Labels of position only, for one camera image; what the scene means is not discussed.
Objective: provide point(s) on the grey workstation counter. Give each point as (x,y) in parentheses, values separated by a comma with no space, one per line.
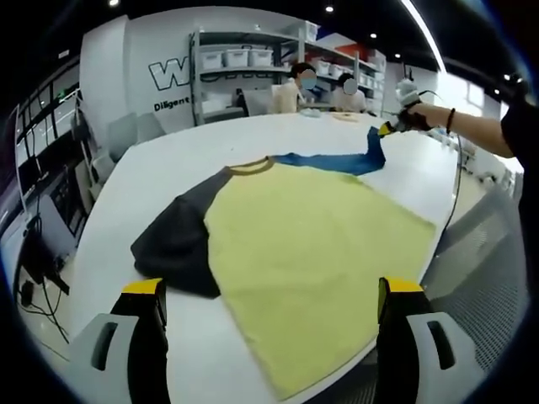
(54,227)

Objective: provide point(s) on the grey metal storage shelf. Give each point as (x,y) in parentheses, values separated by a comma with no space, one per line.
(295,40)

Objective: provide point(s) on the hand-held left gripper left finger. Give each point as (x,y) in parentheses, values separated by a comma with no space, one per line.
(122,357)

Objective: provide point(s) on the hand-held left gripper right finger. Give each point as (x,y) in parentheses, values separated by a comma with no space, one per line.
(421,357)

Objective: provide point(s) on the person's black shirt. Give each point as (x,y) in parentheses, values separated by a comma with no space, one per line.
(520,126)

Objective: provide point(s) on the row of white storage bins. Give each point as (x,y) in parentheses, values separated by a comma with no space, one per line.
(236,56)

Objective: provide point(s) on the white crumpled cloth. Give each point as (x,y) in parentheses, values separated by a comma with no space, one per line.
(311,113)

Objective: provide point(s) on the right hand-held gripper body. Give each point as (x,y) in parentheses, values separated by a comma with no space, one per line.
(407,94)

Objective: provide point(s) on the grey plastic chair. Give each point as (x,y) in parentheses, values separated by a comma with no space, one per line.
(148,124)
(123,132)
(102,168)

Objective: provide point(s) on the person's right hand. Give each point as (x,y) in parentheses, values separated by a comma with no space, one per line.
(414,118)

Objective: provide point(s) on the beige folded cloth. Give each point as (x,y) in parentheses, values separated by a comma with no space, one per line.
(345,117)

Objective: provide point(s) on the black office chair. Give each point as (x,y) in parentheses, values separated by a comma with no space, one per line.
(42,261)

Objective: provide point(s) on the yellow blue grey garment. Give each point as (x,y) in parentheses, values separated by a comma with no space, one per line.
(303,235)

